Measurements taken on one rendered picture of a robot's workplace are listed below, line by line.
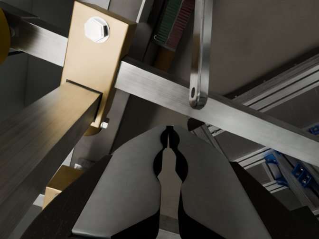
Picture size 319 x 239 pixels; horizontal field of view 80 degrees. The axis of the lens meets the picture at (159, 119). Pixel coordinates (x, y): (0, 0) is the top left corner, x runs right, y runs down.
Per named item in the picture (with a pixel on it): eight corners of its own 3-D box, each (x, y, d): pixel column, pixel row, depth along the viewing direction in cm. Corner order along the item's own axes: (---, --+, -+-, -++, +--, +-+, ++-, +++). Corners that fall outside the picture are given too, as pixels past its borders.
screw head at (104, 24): (112, 22, 17) (108, 22, 16) (106, 46, 18) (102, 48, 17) (89, 12, 16) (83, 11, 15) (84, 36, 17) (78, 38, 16)
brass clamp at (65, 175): (94, 173, 33) (83, 197, 29) (79, 219, 39) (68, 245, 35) (58, 162, 32) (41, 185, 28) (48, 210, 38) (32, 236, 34)
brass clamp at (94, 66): (142, 25, 21) (136, 27, 17) (110, 123, 27) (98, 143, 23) (88, 1, 20) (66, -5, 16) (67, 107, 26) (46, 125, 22)
